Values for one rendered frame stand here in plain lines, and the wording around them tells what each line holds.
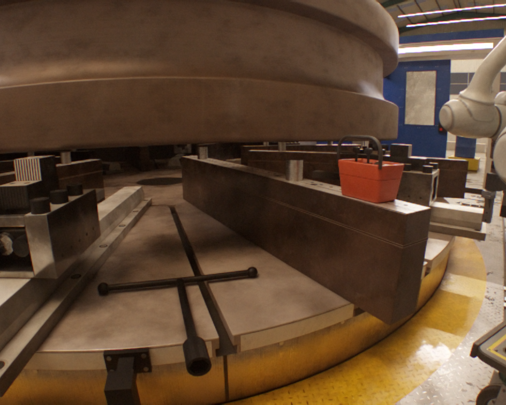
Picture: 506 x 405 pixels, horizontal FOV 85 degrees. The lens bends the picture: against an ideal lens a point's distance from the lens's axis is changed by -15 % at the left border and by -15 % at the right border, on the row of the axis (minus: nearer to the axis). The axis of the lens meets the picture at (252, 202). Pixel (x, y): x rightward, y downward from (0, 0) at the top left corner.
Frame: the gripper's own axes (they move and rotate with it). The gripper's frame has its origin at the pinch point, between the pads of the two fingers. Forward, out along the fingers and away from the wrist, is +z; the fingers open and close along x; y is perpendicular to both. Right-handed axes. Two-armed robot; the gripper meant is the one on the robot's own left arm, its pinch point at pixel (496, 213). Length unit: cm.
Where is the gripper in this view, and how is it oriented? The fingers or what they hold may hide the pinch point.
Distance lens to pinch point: 119.5
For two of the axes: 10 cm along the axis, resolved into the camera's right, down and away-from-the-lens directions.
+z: 0.0, 9.7, 2.3
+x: -9.0, 1.0, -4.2
